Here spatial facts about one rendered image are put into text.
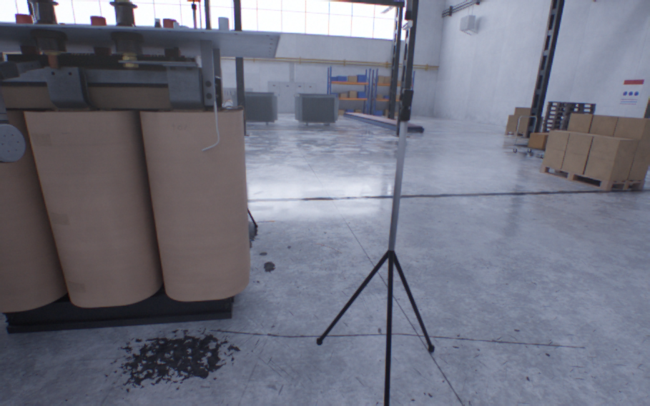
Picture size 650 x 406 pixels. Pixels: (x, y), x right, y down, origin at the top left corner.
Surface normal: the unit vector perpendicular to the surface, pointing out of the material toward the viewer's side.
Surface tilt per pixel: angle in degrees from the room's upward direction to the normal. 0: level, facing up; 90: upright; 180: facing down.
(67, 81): 90
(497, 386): 0
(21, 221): 90
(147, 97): 90
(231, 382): 0
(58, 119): 90
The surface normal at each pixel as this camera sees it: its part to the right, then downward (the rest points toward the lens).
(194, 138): 0.18, 0.31
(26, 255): 0.73, 0.23
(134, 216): 0.90, 0.16
